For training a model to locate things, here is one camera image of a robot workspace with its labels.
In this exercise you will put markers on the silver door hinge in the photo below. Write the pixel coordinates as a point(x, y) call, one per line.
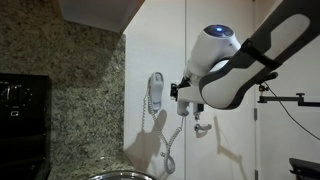
point(255, 114)

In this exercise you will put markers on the black kitchen stove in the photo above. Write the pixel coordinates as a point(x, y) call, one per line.
point(23, 126)

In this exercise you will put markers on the wooden upper cabinet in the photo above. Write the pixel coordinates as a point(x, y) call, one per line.
point(96, 13)

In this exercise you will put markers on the shiny steel pot lid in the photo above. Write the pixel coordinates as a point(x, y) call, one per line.
point(120, 175)

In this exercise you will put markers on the white door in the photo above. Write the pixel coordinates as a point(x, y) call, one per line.
point(226, 143)

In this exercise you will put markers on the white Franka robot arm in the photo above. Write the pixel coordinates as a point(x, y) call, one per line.
point(216, 50)

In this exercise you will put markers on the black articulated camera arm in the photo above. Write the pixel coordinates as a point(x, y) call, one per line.
point(290, 99)

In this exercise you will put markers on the dark door deadbolt lock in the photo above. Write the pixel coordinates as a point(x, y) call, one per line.
point(198, 109)

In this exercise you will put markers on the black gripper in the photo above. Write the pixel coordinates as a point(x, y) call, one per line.
point(186, 82)

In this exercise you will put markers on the black rounded furniture piece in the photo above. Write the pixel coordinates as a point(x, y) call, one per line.
point(305, 168)

